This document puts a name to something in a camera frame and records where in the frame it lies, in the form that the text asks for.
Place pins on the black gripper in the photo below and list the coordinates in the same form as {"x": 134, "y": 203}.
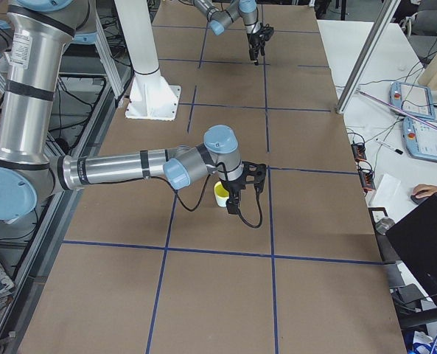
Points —
{"x": 234, "y": 186}
{"x": 253, "y": 39}

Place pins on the yellow plastic cup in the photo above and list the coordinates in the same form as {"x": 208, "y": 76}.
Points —
{"x": 220, "y": 191}

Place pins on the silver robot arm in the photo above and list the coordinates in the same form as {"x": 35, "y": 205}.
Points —
{"x": 27, "y": 175}
{"x": 219, "y": 20}

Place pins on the person's hand on mouse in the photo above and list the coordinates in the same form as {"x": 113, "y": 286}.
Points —
{"x": 423, "y": 191}

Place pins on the brown paper table mat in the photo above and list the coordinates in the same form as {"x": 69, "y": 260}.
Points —
{"x": 298, "y": 272}

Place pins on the black marker pen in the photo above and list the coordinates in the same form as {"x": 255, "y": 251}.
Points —
{"x": 388, "y": 146}

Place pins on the upper blue teach pendant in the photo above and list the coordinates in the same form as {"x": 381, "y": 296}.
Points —
{"x": 414, "y": 99}

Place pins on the blue teach pendant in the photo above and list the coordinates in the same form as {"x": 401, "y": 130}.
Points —
{"x": 420, "y": 140}
{"x": 414, "y": 99}

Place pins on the black computer mouse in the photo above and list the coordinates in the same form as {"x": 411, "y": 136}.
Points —
{"x": 415, "y": 199}

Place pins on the black laptop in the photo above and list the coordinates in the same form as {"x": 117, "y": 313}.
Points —
{"x": 414, "y": 239}

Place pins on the lower blue teach pendant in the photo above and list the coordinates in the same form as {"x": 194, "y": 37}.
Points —
{"x": 420, "y": 140}

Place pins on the white camera stand post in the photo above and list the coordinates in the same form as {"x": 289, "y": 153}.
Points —
{"x": 151, "y": 96}

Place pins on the aluminium frame post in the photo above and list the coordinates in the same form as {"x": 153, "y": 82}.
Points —
{"x": 374, "y": 36}

